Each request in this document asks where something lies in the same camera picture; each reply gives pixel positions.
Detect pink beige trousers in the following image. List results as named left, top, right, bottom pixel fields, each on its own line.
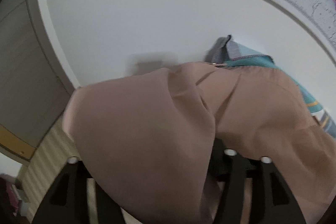
left=63, top=63, right=335, bottom=223

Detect grey wooden wardrobe door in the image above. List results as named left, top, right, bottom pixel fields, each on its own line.
left=1, top=0, right=74, bottom=165

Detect teal patterned bed sheet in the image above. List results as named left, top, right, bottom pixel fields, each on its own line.
left=204, top=35, right=336, bottom=139

